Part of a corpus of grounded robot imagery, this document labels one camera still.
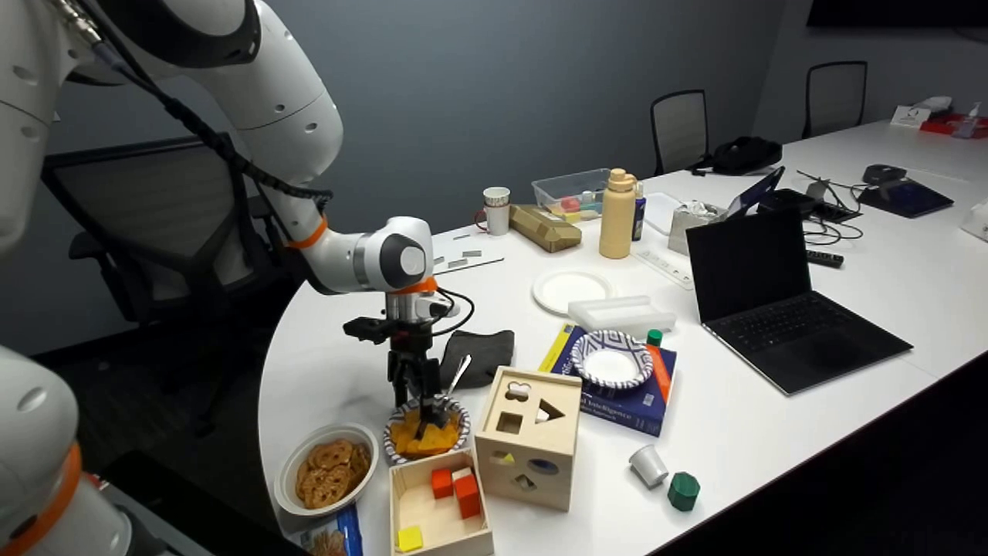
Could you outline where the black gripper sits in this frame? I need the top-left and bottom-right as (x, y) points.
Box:
(344, 293), (449, 424)

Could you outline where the silver spoon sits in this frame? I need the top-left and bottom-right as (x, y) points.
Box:
(446, 356), (474, 397)

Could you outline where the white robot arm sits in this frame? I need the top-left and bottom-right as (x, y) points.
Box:
(0, 0), (437, 328)

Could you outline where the black mesh office chair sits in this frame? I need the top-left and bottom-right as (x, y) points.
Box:
(41, 138), (298, 378)

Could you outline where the black laptop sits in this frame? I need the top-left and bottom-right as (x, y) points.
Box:
(686, 214), (910, 397)

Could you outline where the clear plastic container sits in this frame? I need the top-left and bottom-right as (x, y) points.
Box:
(532, 166), (610, 224)

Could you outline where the far right office chair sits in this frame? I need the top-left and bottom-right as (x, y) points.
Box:
(804, 61), (869, 135)

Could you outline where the clear plastic lid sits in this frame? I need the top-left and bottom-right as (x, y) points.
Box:
(570, 298), (678, 333)

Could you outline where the wooden shape sorter box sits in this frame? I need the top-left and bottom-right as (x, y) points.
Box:
(476, 368), (581, 514)

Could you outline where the tan plastic bottle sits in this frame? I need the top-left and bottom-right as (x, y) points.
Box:
(599, 166), (638, 259)

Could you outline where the green cylinder block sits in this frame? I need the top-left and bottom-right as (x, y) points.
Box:
(668, 473), (701, 514)

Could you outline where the snack packet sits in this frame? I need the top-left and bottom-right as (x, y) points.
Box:
(301, 507), (364, 556)

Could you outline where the white bowl with blue pattern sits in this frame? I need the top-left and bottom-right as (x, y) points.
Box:
(573, 332), (653, 390)

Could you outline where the dark blue book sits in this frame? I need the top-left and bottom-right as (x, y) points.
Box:
(541, 325), (678, 435)

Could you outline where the black tablet case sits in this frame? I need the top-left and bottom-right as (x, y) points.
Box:
(858, 179), (952, 219)

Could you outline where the white paper cup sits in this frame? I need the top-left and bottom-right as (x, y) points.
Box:
(481, 186), (510, 234)

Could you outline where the brown rectangular box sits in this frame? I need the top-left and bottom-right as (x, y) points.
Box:
(510, 203), (581, 253)

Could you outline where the white round plate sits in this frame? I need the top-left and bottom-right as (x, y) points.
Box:
(532, 271), (612, 316)

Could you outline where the open wooden block box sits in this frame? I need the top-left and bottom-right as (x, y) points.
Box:
(391, 451), (494, 556)

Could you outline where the white bowl of pretzels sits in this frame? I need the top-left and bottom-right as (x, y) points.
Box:
(276, 424), (381, 518)

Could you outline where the far left office chair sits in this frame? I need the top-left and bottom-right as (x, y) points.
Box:
(653, 90), (712, 172)

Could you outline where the black bag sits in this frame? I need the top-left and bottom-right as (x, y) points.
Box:
(699, 135), (783, 176)

